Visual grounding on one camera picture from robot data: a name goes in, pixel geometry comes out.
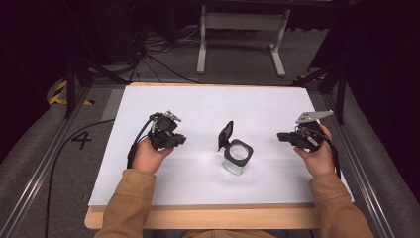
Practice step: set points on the white metal desk frame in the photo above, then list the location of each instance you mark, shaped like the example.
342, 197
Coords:
242, 21

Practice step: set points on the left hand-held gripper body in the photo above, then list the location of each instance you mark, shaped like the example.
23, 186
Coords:
162, 127

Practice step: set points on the person's left hand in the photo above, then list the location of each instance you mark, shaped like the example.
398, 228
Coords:
150, 158

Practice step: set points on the clear jar with black flip lid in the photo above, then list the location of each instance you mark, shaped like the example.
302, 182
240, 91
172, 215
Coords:
237, 155

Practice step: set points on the black tripod stand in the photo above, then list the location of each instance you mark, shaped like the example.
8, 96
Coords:
70, 86
340, 89

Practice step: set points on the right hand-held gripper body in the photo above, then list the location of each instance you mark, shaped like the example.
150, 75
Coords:
308, 137

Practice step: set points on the person's right hand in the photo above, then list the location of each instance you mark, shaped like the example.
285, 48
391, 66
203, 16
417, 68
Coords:
318, 160

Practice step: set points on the yellow black hazard tape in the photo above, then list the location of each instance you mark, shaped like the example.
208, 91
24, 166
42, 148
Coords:
56, 98

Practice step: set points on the white table sheet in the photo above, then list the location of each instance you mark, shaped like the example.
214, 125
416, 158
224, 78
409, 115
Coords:
204, 109

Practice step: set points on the wooden table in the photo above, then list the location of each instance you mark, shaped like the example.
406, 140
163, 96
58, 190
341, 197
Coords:
204, 218

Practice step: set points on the metal floor rail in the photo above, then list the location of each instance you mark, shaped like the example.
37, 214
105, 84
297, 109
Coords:
43, 168
356, 165

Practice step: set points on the person's tan jacket front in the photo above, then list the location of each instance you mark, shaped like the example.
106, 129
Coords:
228, 234

